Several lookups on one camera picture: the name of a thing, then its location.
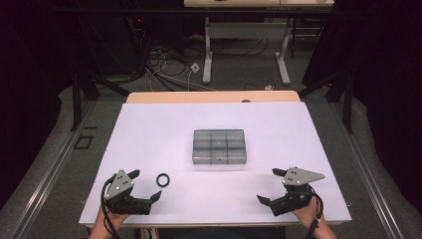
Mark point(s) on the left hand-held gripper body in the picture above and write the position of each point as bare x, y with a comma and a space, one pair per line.
124, 202

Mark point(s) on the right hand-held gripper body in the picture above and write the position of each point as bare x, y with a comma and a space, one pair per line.
295, 199

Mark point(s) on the clear plastic compartment box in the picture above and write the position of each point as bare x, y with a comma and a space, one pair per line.
219, 147

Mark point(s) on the person's left hand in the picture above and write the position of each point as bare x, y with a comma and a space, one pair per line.
111, 221

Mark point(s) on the person's right hand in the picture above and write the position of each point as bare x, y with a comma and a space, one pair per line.
312, 215

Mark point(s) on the white table mat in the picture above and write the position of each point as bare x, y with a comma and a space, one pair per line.
166, 132

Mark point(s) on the white floor plug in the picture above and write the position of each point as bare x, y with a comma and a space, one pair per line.
268, 87

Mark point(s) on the black metal stand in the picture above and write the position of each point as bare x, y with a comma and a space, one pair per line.
347, 106
76, 99

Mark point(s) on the light wooden table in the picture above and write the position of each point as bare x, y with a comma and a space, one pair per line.
199, 97

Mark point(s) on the white power adapter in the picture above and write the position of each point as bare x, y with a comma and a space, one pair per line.
195, 67

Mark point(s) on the black equipment box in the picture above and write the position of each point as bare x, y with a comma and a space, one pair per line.
109, 43

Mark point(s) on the dark curtain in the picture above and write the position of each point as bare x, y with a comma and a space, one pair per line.
391, 83
23, 83

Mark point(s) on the white-legged desk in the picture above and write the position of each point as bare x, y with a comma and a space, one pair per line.
245, 30

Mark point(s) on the black horizontal bar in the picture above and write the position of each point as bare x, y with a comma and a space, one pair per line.
132, 10

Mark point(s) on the metal floor rail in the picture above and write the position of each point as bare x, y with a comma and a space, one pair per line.
371, 176
49, 172

